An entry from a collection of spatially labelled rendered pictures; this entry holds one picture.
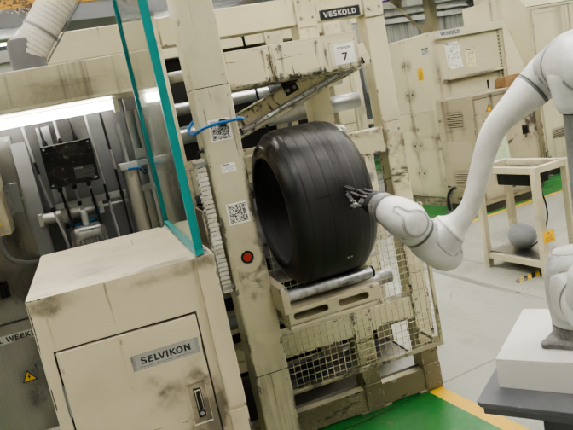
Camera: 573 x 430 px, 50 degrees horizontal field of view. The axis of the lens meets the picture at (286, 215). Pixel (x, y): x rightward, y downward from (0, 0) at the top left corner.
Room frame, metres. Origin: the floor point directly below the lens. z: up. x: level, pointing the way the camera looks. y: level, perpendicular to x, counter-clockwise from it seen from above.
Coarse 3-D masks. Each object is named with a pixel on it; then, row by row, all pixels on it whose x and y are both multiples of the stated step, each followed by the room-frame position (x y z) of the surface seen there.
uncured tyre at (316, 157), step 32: (288, 128) 2.21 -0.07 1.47; (320, 128) 2.18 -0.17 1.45; (256, 160) 2.29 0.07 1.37; (288, 160) 2.05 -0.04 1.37; (320, 160) 2.04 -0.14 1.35; (352, 160) 2.06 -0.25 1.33; (256, 192) 2.41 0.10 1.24; (288, 192) 2.01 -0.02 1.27; (320, 192) 1.99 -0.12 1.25; (288, 224) 2.50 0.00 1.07; (320, 224) 1.97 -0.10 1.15; (352, 224) 2.01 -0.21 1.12; (288, 256) 2.40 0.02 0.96; (320, 256) 2.01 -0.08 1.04
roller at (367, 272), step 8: (352, 272) 2.14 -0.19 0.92; (360, 272) 2.14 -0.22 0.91; (368, 272) 2.15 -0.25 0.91; (320, 280) 2.12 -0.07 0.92; (328, 280) 2.11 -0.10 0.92; (336, 280) 2.12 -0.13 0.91; (344, 280) 2.12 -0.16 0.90; (352, 280) 2.13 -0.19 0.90; (360, 280) 2.14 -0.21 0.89; (296, 288) 2.08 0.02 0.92; (304, 288) 2.08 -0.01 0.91; (312, 288) 2.09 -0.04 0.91; (320, 288) 2.09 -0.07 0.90; (328, 288) 2.10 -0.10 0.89; (296, 296) 2.07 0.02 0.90; (304, 296) 2.08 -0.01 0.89
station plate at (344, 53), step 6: (348, 42) 2.54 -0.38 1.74; (336, 48) 2.52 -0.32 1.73; (342, 48) 2.53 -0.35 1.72; (348, 48) 2.54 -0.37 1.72; (336, 54) 2.52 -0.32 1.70; (342, 54) 2.53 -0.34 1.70; (348, 54) 2.53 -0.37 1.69; (354, 54) 2.54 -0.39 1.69; (336, 60) 2.52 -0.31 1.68; (342, 60) 2.53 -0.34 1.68; (348, 60) 2.53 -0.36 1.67; (354, 60) 2.54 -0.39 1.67
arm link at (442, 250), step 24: (504, 96) 1.61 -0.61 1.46; (528, 96) 1.57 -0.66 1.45; (504, 120) 1.59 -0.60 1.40; (480, 144) 1.62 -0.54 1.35; (480, 168) 1.63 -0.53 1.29; (480, 192) 1.65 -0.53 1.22; (456, 216) 1.68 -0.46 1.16; (432, 240) 1.65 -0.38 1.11; (456, 240) 1.65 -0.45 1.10; (432, 264) 1.68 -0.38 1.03; (456, 264) 1.69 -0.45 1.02
